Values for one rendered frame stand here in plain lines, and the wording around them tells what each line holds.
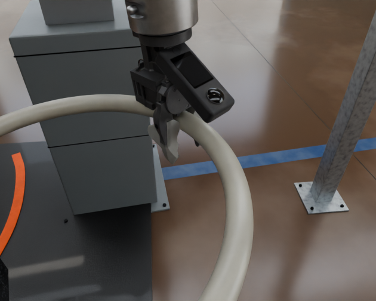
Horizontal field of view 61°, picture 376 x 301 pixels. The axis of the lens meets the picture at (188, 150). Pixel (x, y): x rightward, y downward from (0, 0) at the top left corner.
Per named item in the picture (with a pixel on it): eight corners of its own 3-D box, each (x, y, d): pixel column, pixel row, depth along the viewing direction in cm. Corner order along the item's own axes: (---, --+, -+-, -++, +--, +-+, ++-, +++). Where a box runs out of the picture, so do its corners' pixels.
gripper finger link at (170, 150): (155, 151, 56) (157, 101, 51) (178, 166, 52) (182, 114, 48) (141, 156, 54) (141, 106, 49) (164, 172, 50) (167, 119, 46)
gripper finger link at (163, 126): (173, 135, 51) (177, 83, 47) (181, 140, 50) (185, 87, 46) (150, 144, 48) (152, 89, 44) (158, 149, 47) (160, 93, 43)
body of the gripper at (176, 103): (170, 86, 54) (161, 12, 47) (207, 103, 49) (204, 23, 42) (135, 105, 50) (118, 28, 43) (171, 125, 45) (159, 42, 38)
